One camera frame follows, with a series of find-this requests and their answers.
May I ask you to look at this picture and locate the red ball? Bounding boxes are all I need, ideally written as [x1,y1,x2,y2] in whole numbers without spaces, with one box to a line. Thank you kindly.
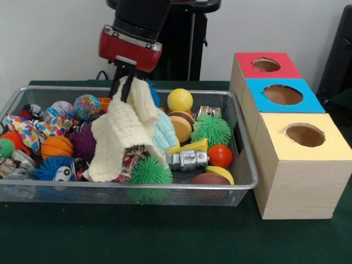
[208,144,234,169]

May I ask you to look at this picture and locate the green spiky puffer ball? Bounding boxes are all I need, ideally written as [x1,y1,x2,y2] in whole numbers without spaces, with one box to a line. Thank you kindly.
[190,114,232,148]
[128,156,173,184]

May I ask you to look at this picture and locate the light blue waffle cloth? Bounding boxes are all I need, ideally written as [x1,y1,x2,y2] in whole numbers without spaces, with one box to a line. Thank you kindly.
[151,111,178,155]

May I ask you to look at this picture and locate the small blue fuzzy eyed ball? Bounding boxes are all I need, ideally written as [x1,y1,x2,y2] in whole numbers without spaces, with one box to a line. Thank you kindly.
[33,156,76,182]

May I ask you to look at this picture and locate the globe print ball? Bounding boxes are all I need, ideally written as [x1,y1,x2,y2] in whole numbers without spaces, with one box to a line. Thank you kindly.
[73,94,102,121]

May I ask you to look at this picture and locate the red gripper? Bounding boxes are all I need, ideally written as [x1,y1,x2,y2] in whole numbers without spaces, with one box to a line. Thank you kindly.
[98,24,163,103]

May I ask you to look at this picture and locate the dark green table cloth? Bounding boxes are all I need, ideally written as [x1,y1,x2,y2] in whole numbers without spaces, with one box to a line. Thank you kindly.
[0,79,352,264]

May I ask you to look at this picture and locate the silver toy robot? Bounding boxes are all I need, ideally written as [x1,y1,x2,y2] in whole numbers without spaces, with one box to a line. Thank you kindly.
[164,150,211,173]

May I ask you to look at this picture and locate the metal wire mesh bin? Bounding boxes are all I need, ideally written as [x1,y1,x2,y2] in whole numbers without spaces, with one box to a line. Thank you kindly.
[0,85,259,207]

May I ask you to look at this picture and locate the wooden box with three holes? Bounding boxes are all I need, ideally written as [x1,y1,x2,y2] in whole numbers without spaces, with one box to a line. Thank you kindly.
[229,52,352,220]

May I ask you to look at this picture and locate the orange toy basketball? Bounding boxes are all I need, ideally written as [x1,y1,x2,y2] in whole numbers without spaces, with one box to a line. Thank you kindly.
[41,135,74,160]

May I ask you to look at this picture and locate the toy hamburger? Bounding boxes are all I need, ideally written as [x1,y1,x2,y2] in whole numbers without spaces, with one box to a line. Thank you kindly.
[168,109,195,144]

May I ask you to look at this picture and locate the cream waffle cloth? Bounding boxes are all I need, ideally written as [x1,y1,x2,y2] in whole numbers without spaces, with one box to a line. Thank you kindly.
[82,76,173,183]

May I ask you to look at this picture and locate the yellow tennis ball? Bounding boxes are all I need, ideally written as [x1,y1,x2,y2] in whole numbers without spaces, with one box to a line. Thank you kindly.
[167,88,194,113]

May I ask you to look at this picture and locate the black panel stand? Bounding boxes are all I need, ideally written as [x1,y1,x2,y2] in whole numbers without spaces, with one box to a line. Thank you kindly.
[316,4,352,111]

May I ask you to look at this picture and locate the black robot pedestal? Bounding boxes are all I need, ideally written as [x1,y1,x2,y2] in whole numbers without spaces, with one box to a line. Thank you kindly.
[106,0,222,81]

